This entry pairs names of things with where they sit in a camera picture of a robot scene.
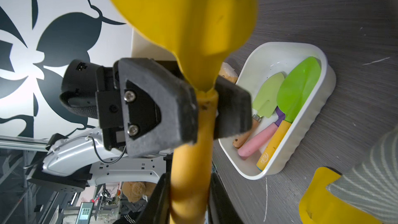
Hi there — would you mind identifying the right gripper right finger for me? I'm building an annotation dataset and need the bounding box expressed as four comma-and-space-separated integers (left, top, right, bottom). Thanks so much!
208, 174, 244, 224

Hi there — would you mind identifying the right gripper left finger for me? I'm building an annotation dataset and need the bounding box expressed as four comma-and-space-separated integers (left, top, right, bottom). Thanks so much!
137, 172, 171, 224

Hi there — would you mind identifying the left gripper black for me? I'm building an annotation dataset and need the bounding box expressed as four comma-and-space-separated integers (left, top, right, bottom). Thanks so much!
60, 58, 199, 158

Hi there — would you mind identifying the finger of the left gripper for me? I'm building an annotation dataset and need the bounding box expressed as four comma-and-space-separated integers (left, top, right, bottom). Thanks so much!
214, 76, 252, 139

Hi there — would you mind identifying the purple shovel pink handle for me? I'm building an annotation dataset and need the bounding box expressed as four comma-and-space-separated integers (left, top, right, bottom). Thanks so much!
238, 107, 285, 160

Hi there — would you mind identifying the white storage box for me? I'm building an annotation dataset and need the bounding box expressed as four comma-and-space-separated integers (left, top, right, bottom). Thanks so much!
218, 41, 337, 180

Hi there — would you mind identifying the green shovel yellow handle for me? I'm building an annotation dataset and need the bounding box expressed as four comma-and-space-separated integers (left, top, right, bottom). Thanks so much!
257, 57, 321, 171

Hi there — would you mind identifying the yellow toy shovel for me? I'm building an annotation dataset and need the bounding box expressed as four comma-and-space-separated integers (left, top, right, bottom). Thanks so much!
299, 167, 381, 224
111, 0, 258, 224

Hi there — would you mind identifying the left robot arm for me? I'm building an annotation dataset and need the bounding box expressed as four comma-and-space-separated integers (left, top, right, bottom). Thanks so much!
27, 58, 210, 193

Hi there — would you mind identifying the patterned teal yellow cushion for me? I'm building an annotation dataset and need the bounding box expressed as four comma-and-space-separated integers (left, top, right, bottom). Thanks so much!
326, 127, 398, 224

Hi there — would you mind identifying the light green trowel wooden handle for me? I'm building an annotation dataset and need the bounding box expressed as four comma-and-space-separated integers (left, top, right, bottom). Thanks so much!
233, 72, 285, 149

